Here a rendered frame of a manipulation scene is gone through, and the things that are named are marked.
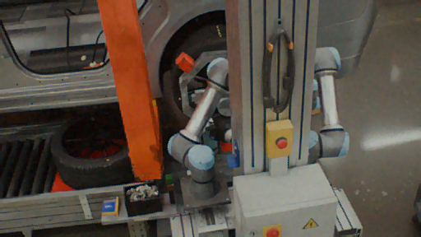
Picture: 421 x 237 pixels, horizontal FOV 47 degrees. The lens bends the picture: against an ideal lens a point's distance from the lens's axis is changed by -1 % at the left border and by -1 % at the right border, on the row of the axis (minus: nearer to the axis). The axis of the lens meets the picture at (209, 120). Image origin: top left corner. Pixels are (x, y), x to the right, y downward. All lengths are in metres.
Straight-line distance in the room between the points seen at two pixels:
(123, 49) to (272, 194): 1.07
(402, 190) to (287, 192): 1.96
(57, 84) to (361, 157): 2.26
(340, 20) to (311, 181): 1.49
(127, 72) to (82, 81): 0.74
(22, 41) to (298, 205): 2.78
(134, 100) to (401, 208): 1.96
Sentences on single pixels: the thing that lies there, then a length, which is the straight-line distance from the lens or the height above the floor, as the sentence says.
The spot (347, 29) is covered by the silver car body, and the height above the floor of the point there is 1.11.
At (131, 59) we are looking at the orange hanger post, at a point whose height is 1.34.
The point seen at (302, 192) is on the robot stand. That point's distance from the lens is 1.79.
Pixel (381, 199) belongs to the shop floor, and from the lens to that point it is 3.56.
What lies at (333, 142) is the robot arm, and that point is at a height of 1.03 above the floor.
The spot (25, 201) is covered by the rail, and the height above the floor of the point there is 0.38.
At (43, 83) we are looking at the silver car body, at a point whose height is 0.93.
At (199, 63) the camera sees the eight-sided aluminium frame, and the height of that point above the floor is 1.08.
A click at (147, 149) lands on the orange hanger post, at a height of 0.76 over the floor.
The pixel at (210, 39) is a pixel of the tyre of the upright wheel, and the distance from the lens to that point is 2.88.
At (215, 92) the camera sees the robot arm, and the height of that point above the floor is 1.23.
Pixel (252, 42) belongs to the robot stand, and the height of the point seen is 1.78.
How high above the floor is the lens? 2.50
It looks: 37 degrees down
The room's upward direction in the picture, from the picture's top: 5 degrees counter-clockwise
